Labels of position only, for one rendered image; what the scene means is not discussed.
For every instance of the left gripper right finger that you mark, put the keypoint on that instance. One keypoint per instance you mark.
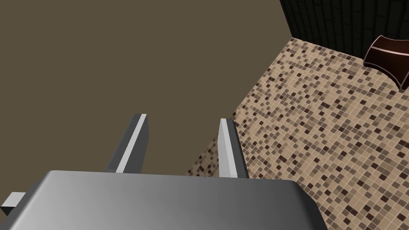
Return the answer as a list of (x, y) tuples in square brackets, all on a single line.
[(230, 153)]

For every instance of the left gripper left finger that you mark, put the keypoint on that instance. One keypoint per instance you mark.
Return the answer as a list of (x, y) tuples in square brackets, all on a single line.
[(130, 150)]

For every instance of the dark brown curved furniture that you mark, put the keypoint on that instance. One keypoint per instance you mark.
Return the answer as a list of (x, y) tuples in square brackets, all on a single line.
[(388, 59)]

